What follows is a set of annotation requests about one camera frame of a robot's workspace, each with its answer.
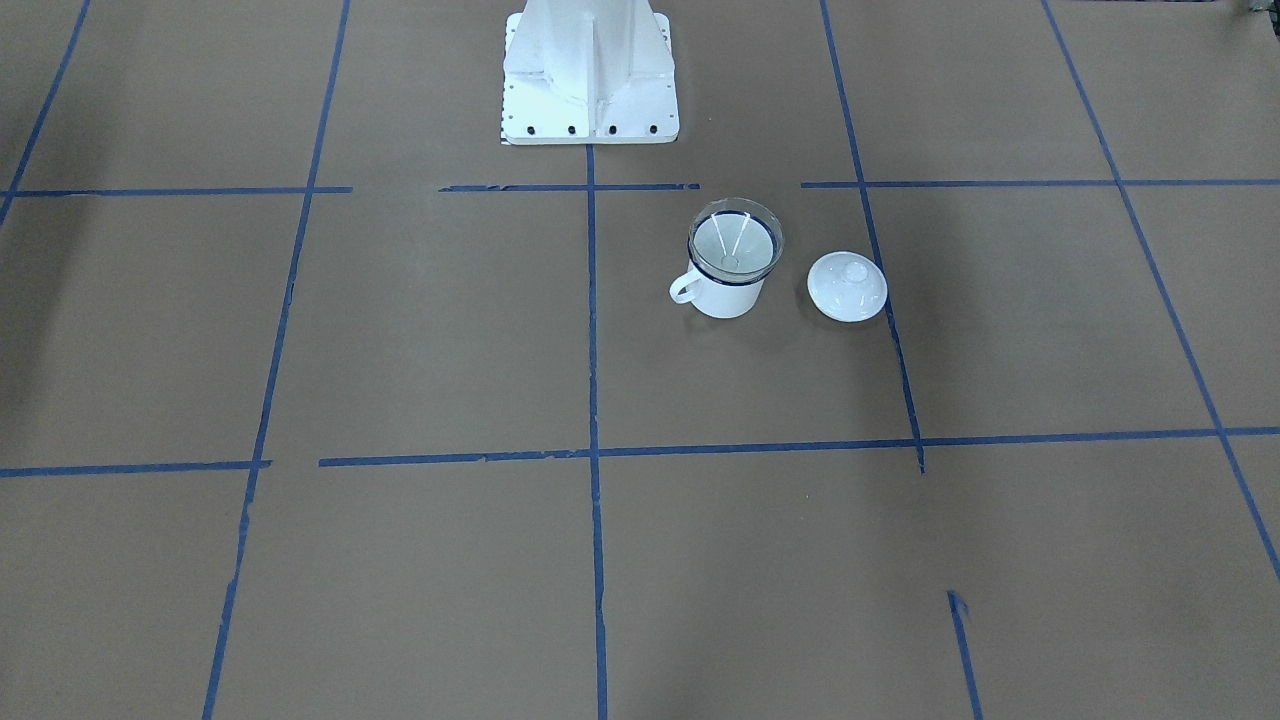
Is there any white camera stand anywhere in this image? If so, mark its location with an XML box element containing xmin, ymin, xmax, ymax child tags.
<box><xmin>500</xmin><ymin>1</ymin><xmax>681</xmax><ymax>146</ymax></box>

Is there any white enamel mug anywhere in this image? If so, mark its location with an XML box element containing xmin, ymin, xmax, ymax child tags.
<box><xmin>668</xmin><ymin>259</ymin><xmax>765</xmax><ymax>319</ymax></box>

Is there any brown paper table cover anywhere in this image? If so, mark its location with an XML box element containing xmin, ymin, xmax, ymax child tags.
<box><xmin>3</xmin><ymin>1</ymin><xmax>1277</xmax><ymax>719</ymax></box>

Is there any clear glass funnel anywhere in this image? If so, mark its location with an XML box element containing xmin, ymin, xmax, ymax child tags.
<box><xmin>687</xmin><ymin>199</ymin><xmax>785</xmax><ymax>286</ymax></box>

